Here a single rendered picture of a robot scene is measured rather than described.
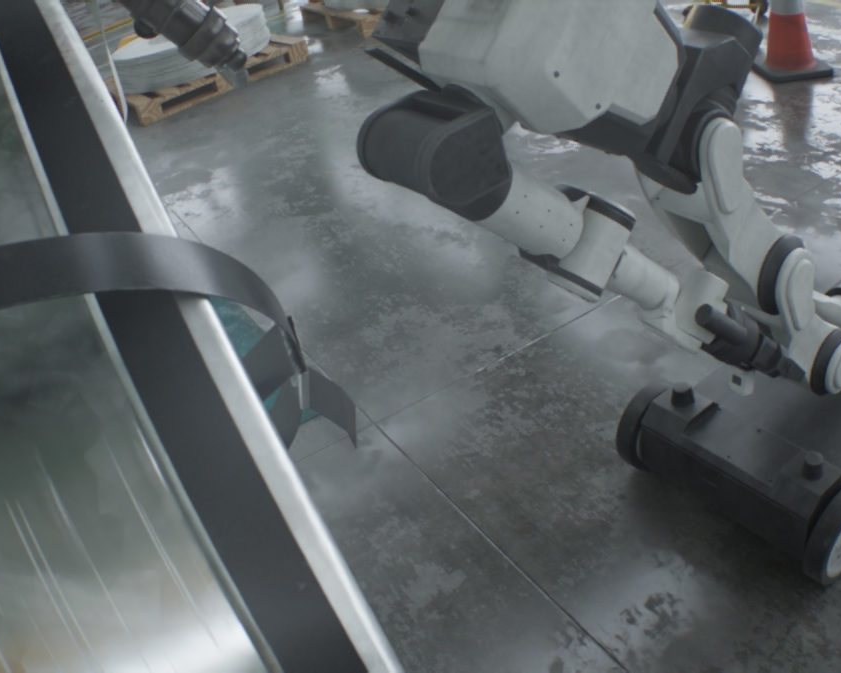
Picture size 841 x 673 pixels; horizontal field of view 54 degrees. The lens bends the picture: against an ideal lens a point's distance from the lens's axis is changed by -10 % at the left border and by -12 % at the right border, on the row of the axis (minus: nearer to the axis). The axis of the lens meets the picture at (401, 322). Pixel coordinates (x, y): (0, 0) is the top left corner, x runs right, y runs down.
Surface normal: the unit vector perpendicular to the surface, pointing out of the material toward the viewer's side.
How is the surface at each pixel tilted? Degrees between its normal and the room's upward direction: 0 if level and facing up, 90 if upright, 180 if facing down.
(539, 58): 60
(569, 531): 0
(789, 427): 0
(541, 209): 91
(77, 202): 36
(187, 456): 48
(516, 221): 108
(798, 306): 90
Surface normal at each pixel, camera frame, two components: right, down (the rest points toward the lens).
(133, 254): 0.55, -0.65
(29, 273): 0.38, -0.65
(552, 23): -0.13, 0.04
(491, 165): 0.54, 0.35
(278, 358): -0.75, 0.01
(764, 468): -0.21, -0.83
